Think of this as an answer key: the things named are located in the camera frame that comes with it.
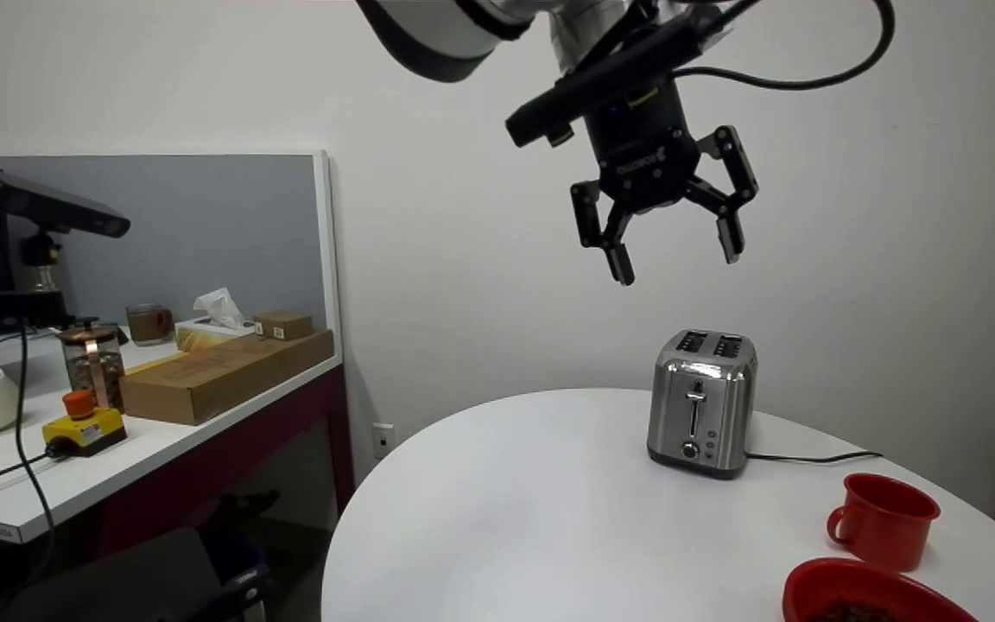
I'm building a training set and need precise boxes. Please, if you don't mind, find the yellow emergency stop button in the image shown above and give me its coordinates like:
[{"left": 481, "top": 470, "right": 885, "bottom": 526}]
[{"left": 41, "top": 390, "right": 128, "bottom": 458}]

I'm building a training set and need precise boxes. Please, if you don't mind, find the red mug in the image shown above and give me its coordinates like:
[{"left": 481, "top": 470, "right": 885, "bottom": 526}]
[{"left": 827, "top": 473, "right": 941, "bottom": 573}]

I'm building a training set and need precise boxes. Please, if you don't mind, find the red bowl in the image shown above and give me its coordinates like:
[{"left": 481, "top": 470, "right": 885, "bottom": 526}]
[{"left": 782, "top": 557, "right": 980, "bottom": 622}]

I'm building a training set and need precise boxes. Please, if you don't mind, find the tissue box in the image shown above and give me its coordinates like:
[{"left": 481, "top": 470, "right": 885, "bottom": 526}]
[{"left": 174, "top": 288, "right": 258, "bottom": 353}]

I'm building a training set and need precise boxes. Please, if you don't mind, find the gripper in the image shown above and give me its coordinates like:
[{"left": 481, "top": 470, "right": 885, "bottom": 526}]
[{"left": 570, "top": 79, "right": 759, "bottom": 287}]

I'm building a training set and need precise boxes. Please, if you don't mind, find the long cardboard box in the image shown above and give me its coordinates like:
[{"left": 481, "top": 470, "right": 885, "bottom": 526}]
[{"left": 119, "top": 329, "right": 335, "bottom": 427}]

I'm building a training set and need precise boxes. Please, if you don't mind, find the camera on mount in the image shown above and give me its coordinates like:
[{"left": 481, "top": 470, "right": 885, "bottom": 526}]
[{"left": 0, "top": 164, "right": 131, "bottom": 400}]

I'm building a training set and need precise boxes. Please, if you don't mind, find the silver toaster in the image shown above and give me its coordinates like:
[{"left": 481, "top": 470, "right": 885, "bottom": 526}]
[{"left": 646, "top": 329, "right": 758, "bottom": 480}]

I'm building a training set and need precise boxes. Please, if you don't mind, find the black cable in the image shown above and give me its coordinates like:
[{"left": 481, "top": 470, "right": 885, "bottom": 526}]
[
  {"left": 745, "top": 449, "right": 884, "bottom": 464},
  {"left": 0, "top": 321, "right": 61, "bottom": 536}
]

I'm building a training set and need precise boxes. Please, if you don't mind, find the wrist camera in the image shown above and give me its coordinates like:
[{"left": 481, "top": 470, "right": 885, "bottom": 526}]
[{"left": 505, "top": 4, "right": 727, "bottom": 149}]

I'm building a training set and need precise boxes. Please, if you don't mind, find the white desk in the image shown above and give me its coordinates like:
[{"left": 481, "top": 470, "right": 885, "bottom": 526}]
[{"left": 0, "top": 325, "right": 355, "bottom": 554}]

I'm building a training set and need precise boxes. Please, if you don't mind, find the glass french press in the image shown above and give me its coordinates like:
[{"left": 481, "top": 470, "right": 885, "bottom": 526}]
[{"left": 58, "top": 321, "right": 127, "bottom": 414}]

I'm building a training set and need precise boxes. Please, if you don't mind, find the grey partition panel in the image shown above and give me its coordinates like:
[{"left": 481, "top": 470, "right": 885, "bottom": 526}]
[{"left": 0, "top": 153, "right": 344, "bottom": 357}]

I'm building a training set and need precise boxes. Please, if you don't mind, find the brown glass mug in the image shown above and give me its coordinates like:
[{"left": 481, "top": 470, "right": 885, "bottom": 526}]
[{"left": 125, "top": 303, "right": 176, "bottom": 347}]

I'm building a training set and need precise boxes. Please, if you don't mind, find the small cardboard box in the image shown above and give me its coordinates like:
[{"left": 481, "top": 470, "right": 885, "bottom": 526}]
[{"left": 253, "top": 311, "right": 315, "bottom": 341}]

